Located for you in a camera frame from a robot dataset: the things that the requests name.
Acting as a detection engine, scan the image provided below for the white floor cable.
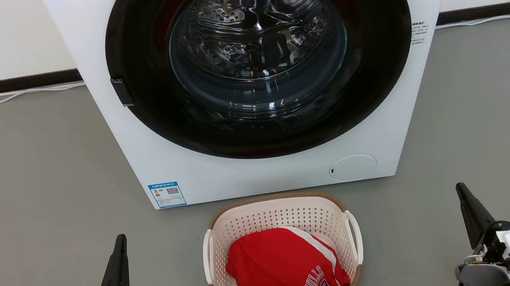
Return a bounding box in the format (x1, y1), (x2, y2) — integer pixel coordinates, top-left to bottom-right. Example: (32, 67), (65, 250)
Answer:
(0, 79), (87, 103)
(435, 14), (510, 34)

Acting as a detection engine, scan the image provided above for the white front-load washing machine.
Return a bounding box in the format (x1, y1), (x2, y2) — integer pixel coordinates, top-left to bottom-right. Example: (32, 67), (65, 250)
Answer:
(41, 0), (485, 221)

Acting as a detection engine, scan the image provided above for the printed warning text sticker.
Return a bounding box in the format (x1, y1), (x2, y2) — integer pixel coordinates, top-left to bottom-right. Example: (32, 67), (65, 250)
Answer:
(408, 19), (432, 46)

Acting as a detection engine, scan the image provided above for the round black glass washer door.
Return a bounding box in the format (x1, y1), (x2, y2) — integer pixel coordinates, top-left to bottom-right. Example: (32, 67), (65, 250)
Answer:
(98, 0), (427, 177)

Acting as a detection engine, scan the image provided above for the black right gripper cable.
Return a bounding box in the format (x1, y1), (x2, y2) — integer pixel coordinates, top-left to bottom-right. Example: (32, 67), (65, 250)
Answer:
(473, 220), (510, 257)

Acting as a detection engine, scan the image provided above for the white perforated laundry basket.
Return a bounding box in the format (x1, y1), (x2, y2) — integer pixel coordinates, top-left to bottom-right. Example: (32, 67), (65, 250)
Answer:
(196, 184), (369, 286)

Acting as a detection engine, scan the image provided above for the red basketball jersey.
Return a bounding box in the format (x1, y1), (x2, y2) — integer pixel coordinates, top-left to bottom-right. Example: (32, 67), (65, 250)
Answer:
(221, 219), (352, 286)

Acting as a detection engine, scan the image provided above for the round white filter cover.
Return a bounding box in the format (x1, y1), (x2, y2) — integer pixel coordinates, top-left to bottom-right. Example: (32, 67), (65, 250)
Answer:
(327, 152), (379, 184)

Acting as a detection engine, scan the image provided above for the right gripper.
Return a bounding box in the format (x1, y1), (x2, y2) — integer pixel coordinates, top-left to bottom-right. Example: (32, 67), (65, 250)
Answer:
(443, 176), (510, 286)

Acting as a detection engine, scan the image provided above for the blue energy label sticker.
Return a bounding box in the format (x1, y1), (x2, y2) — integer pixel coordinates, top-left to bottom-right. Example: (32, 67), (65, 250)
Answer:
(148, 180), (187, 210)

